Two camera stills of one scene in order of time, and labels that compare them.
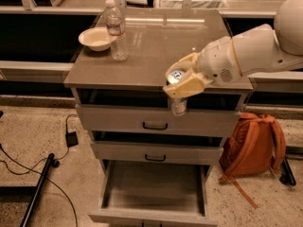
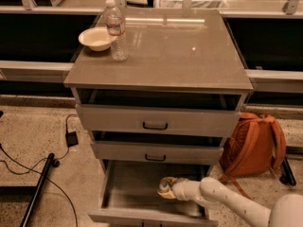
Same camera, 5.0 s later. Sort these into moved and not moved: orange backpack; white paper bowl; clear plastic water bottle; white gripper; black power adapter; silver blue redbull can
Moved: white gripper; silver blue redbull can
Not moved: black power adapter; white paper bowl; clear plastic water bottle; orange backpack
